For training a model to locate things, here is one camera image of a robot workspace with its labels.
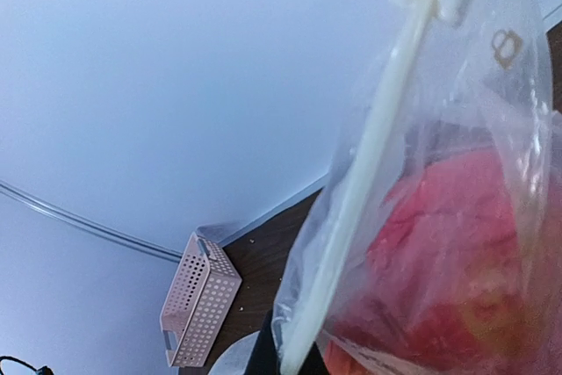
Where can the pink perforated plastic basket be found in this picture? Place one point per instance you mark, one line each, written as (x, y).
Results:
(200, 296)

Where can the red fake fruit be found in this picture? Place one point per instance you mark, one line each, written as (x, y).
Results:
(447, 288)

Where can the clear zip top bag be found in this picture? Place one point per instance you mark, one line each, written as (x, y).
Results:
(463, 75)

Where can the left aluminium corner post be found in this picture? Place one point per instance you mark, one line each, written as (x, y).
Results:
(89, 226)

